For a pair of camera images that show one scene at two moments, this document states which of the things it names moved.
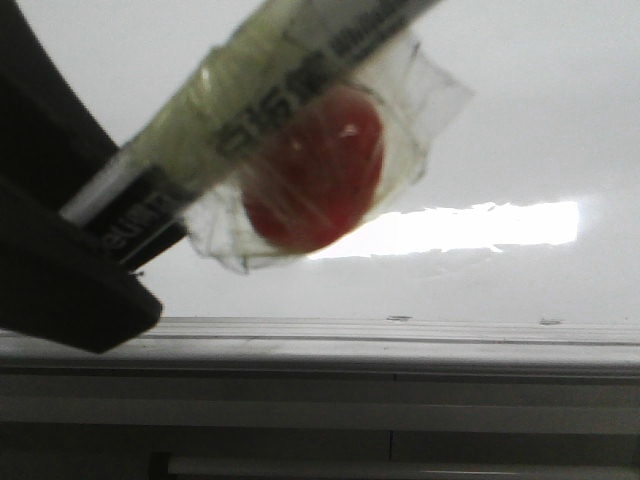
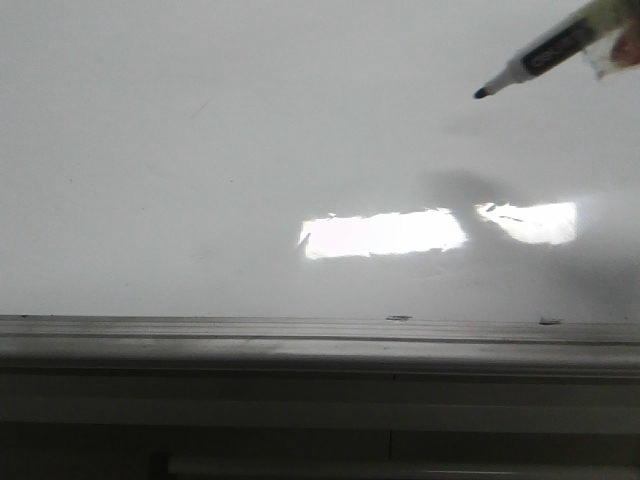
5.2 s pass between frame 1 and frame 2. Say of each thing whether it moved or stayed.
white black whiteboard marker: moved
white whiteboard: stayed
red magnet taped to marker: moved
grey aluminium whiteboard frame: stayed
